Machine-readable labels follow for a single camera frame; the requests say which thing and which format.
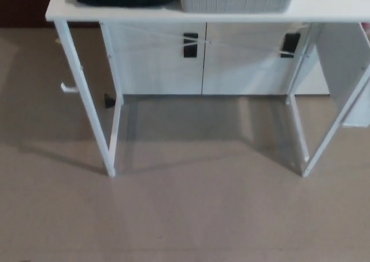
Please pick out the white cabinet with doors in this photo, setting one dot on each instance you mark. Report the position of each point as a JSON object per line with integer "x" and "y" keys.
{"x": 156, "y": 71}

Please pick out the small black floor object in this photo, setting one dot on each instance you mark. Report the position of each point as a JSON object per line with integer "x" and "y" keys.
{"x": 109, "y": 101}

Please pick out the white hook on table leg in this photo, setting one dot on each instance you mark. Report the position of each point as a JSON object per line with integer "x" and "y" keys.
{"x": 66, "y": 89}

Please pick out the white metal table leg frame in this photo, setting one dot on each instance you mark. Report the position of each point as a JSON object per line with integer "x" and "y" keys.
{"x": 332, "y": 129}
{"x": 86, "y": 100}

